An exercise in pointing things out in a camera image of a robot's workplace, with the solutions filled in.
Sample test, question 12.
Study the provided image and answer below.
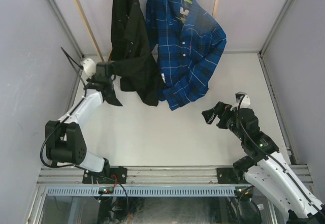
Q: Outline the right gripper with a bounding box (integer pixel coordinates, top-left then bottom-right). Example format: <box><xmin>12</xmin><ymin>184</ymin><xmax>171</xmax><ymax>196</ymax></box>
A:
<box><xmin>202</xmin><ymin>101</ymin><xmax>245</xmax><ymax>141</ymax></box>

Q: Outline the black shirt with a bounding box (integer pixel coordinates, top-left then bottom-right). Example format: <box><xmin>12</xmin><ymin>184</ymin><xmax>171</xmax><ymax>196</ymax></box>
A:
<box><xmin>111</xmin><ymin>0</ymin><xmax>164</xmax><ymax>107</ymax></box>

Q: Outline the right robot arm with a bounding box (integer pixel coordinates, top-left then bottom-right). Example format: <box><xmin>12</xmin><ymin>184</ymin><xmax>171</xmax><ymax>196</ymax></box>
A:
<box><xmin>202</xmin><ymin>102</ymin><xmax>324</xmax><ymax>223</ymax></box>

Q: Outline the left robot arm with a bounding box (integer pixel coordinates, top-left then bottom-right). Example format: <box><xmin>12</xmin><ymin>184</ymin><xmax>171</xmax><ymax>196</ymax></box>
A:
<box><xmin>40</xmin><ymin>58</ymin><xmax>122</xmax><ymax>183</ymax></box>

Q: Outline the blue plaid shirt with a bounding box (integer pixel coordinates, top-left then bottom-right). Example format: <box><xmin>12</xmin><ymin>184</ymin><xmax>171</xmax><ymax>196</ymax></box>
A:
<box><xmin>146</xmin><ymin>0</ymin><xmax>226</xmax><ymax>110</ymax></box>

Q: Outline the wooden clothes rack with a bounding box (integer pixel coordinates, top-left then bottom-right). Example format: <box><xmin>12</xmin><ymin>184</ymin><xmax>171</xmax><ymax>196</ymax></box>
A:
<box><xmin>74</xmin><ymin>0</ymin><xmax>219</xmax><ymax>62</ymax></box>

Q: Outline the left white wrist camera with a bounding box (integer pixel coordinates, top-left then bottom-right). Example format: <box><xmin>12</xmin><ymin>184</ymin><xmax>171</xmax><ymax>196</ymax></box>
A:
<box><xmin>81</xmin><ymin>58</ymin><xmax>96</xmax><ymax>78</ymax></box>

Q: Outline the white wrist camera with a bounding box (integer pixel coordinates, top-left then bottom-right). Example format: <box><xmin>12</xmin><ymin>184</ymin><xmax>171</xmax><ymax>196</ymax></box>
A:
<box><xmin>81</xmin><ymin>58</ymin><xmax>96</xmax><ymax>78</ymax></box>
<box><xmin>231</xmin><ymin>91</ymin><xmax>251</xmax><ymax>111</ymax></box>

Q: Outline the left black camera cable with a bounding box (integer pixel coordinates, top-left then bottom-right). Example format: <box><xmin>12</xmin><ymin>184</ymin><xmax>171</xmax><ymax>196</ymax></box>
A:
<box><xmin>39</xmin><ymin>46</ymin><xmax>88</xmax><ymax>169</ymax></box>

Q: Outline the black camera cable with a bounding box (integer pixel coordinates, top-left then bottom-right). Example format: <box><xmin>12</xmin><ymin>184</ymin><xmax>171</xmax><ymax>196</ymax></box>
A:
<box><xmin>39</xmin><ymin>46</ymin><xmax>88</xmax><ymax>169</ymax></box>
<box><xmin>235</xmin><ymin>94</ymin><xmax>325</xmax><ymax>212</ymax></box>

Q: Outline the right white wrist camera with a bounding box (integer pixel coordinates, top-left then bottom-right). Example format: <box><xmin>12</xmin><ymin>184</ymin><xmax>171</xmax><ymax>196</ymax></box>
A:
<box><xmin>231</xmin><ymin>91</ymin><xmax>251</xmax><ymax>111</ymax></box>

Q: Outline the right black mount plate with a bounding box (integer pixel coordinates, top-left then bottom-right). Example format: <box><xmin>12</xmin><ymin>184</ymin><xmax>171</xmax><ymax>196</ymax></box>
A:
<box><xmin>216</xmin><ymin>167</ymin><xmax>239</xmax><ymax>184</ymax></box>

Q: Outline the black mount plate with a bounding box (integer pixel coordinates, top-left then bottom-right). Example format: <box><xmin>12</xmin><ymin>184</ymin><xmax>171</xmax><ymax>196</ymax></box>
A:
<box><xmin>82</xmin><ymin>167</ymin><xmax>127</xmax><ymax>184</ymax></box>
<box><xmin>216</xmin><ymin>167</ymin><xmax>239</xmax><ymax>184</ymax></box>

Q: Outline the right black camera cable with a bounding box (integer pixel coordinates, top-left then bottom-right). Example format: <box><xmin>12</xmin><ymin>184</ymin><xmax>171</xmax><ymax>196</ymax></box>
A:
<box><xmin>235</xmin><ymin>94</ymin><xmax>325</xmax><ymax>212</ymax></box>

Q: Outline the left black mount plate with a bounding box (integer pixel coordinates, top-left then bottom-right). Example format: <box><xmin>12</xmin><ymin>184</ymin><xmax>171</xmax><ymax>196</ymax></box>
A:
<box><xmin>82</xmin><ymin>167</ymin><xmax>127</xmax><ymax>184</ymax></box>

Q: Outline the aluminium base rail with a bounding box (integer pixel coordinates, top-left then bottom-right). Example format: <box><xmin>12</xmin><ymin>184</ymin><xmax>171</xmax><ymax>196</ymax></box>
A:
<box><xmin>37</xmin><ymin>165</ymin><xmax>314</xmax><ymax>187</ymax></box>

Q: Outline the blue slotted cable duct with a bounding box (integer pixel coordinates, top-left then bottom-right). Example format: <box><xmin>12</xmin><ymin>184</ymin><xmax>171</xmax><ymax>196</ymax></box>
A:
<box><xmin>46</xmin><ymin>186</ymin><xmax>236</xmax><ymax>197</ymax></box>

